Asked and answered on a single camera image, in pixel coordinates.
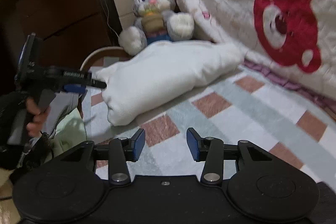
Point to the grey garment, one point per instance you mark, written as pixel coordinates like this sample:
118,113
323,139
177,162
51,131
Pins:
62,105

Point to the beige curved headboard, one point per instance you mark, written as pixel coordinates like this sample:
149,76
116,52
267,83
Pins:
94,57

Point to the dark garment at lap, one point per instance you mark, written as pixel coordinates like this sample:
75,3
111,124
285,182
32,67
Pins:
325,211

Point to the cream bedside cabinet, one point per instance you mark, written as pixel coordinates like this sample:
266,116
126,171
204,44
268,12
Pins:
125,12

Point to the person's hand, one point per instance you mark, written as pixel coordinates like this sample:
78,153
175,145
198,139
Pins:
35,127

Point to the white bear print quilt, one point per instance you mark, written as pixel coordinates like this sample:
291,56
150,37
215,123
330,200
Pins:
293,41

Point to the dark wooden dresser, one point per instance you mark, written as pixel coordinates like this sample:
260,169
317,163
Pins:
69,29

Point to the cream fleece zip jacket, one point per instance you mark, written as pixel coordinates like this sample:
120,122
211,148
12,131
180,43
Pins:
162,72

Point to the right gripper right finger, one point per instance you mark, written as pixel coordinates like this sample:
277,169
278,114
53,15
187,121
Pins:
209,150

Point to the grey bunny plush toy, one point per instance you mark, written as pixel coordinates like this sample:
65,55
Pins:
155,20

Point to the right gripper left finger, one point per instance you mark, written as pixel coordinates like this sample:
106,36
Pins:
122,150

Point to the checkered grey pink blanket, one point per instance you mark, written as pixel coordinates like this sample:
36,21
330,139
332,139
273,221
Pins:
244,105

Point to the light green bed sheet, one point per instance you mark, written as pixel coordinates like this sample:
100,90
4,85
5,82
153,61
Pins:
69,133

